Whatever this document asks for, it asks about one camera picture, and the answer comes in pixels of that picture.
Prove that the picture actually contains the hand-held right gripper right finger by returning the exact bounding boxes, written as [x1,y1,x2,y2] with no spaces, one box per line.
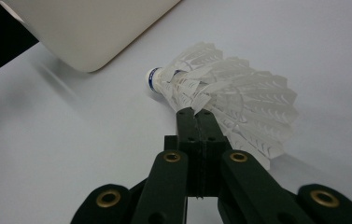
[196,109,232,198]

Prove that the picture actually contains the white plastic storage bin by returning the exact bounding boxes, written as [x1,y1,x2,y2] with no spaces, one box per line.
[0,0,183,74]

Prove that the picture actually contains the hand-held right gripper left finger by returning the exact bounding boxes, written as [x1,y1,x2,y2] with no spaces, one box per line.
[163,106,204,198]

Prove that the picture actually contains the white feather shuttlecock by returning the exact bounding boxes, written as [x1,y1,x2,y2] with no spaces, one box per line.
[145,41,300,171]

